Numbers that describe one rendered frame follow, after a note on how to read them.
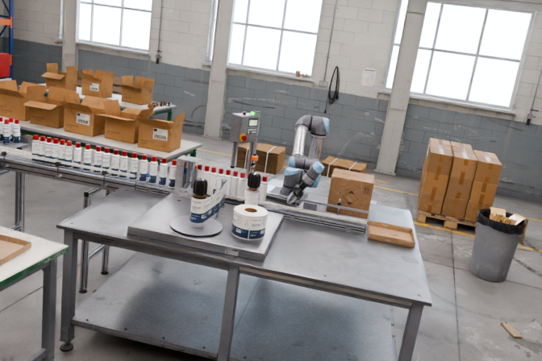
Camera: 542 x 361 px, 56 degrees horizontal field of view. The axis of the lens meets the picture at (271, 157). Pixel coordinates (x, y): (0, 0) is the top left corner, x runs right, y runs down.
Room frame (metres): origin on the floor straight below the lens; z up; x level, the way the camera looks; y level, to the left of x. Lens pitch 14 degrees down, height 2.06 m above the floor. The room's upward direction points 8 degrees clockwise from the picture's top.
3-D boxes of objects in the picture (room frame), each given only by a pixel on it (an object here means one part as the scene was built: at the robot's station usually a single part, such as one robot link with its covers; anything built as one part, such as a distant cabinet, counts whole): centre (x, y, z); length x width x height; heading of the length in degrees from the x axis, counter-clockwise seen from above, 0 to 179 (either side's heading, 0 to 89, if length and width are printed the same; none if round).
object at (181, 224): (2.82, 0.38, 0.89); 0.31 x 0.31 x 0.01
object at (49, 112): (5.28, 2.39, 0.97); 0.44 x 0.38 x 0.37; 169
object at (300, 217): (3.39, 0.12, 0.85); 1.65 x 0.11 x 0.05; 81
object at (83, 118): (5.17, 1.96, 0.97); 0.45 x 0.38 x 0.37; 167
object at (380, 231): (3.23, -0.87, 0.85); 0.30 x 0.26 x 0.04; 81
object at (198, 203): (2.82, 0.38, 1.04); 0.09 x 0.09 x 0.29
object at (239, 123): (3.49, 0.21, 1.38); 0.17 x 0.10 x 0.19; 136
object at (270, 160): (7.61, 0.15, 0.16); 0.65 x 0.54 x 0.32; 78
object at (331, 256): (3.27, 0.01, 0.82); 2.10 x 1.50 x 0.02; 81
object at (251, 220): (2.83, 0.07, 0.95); 0.20 x 0.20 x 0.14
